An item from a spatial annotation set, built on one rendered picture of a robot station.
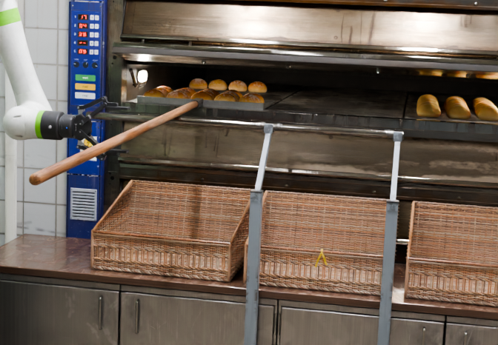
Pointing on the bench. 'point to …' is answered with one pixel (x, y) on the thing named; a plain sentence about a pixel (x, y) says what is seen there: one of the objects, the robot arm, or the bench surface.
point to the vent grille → (83, 203)
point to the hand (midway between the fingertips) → (124, 129)
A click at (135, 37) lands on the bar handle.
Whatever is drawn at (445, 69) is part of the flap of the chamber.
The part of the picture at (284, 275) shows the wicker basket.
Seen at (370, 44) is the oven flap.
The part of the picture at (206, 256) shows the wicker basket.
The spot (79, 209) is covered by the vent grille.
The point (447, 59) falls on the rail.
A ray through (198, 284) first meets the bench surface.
